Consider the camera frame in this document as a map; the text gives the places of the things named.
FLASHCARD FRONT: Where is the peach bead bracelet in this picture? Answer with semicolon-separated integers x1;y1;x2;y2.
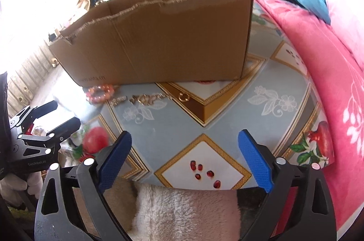
86;83;116;104

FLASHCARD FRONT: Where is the silver rhinestone clip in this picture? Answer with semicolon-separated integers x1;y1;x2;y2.
109;96;128;107

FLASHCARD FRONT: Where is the gold charm chain bracelet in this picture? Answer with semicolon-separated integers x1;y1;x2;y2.
129;93;169;106

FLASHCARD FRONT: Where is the white gloved left hand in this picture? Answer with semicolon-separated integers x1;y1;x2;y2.
1;171;43;199

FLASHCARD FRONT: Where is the white fluffy blanket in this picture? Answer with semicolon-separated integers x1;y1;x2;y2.
104;178;241;240

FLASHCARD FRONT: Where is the patterned fruit tablecloth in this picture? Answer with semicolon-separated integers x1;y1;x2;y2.
34;0;336;191

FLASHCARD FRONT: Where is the pink floral quilt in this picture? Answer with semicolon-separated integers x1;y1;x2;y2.
256;0;363;231

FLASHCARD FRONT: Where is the brown cardboard box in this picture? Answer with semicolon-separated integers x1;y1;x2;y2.
49;0;254;87

